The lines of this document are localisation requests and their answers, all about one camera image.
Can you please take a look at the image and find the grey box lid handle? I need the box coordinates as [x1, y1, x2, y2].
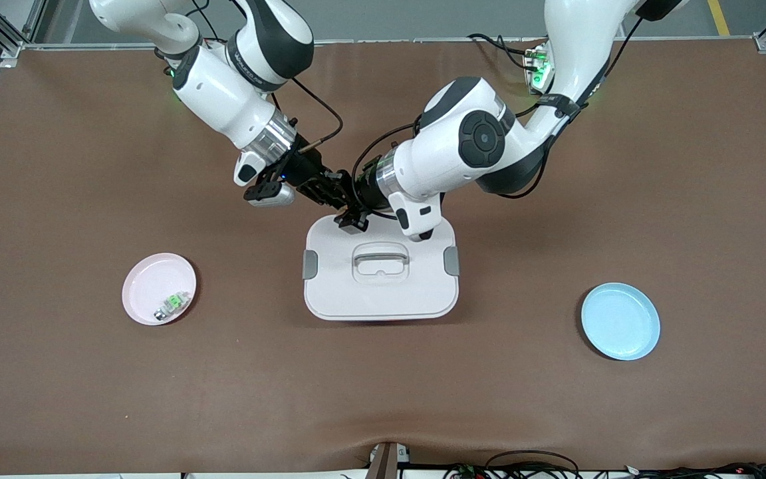
[352, 243, 411, 283]

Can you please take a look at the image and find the light blue round plate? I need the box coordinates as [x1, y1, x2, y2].
[580, 282, 661, 361]

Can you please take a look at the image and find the green push-button switch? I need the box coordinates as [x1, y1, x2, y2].
[154, 291, 191, 322]

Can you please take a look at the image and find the black base cable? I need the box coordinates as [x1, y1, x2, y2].
[467, 33, 543, 71]

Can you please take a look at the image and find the white lidded storage box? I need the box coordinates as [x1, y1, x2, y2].
[302, 214, 461, 322]

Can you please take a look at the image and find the pink round plate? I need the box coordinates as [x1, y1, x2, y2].
[122, 252, 197, 326]

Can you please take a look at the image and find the tangle of black cables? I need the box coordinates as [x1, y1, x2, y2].
[443, 450, 766, 479]

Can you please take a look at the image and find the metal table edge bracket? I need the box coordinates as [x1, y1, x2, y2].
[364, 442, 410, 479]

